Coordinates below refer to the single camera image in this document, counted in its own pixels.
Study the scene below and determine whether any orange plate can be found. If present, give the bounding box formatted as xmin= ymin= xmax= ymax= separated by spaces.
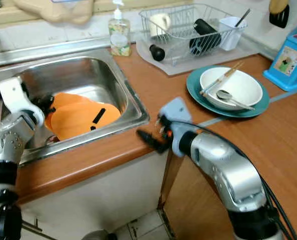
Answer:
xmin=44 ymin=101 xmax=122 ymax=142

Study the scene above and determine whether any beige hanging kitchen item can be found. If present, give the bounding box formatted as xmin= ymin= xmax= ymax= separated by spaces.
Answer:
xmin=13 ymin=0 xmax=95 ymax=25

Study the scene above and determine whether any teal plate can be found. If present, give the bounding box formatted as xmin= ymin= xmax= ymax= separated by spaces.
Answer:
xmin=185 ymin=64 xmax=271 ymax=119

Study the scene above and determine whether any double stainless steel sink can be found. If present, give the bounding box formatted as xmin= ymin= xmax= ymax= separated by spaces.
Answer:
xmin=0 ymin=47 xmax=151 ymax=167

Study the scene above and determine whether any small black cup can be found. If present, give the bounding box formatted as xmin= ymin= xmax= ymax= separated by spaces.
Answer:
xmin=149 ymin=44 xmax=167 ymax=63

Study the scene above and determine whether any silver metal spoon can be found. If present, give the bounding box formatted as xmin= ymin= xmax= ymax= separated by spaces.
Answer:
xmin=215 ymin=89 xmax=257 ymax=110

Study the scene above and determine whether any white cabinet door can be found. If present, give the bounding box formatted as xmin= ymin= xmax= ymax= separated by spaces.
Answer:
xmin=17 ymin=150 xmax=170 ymax=240

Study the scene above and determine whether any wooden cabinet door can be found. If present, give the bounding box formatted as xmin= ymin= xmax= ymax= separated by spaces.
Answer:
xmin=160 ymin=154 xmax=240 ymax=240

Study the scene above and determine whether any white bowl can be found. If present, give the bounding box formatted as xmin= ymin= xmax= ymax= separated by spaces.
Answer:
xmin=199 ymin=66 xmax=263 ymax=111

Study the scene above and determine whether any clear soap pump bottle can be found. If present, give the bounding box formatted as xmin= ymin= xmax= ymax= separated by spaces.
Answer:
xmin=108 ymin=0 xmax=132 ymax=58

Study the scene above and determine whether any black bottle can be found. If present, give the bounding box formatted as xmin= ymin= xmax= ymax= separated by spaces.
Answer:
xmin=189 ymin=18 xmax=222 ymax=56

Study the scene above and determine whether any cream mug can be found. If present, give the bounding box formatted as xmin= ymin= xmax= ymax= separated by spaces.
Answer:
xmin=149 ymin=13 xmax=172 ymax=39

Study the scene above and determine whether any grey drying mat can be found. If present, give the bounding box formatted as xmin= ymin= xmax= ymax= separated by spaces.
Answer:
xmin=134 ymin=30 xmax=270 ymax=77

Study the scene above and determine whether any white cutlery holder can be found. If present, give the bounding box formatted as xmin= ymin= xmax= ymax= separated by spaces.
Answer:
xmin=218 ymin=16 xmax=247 ymax=51

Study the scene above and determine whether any blue plastic utensil box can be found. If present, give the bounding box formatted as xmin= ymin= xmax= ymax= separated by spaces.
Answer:
xmin=263 ymin=33 xmax=297 ymax=93

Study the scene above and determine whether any wire dish rack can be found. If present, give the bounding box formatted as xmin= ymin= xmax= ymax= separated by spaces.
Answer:
xmin=138 ymin=4 xmax=250 ymax=66

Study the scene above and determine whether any metal cabinet handle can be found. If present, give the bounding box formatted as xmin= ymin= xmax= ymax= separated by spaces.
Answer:
xmin=20 ymin=219 xmax=45 ymax=236

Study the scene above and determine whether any black utensil handle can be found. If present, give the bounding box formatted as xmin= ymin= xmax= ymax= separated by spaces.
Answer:
xmin=235 ymin=7 xmax=252 ymax=27

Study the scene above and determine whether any black wooden-handled hanging brush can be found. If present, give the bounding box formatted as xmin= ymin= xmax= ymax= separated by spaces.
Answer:
xmin=268 ymin=0 xmax=291 ymax=29

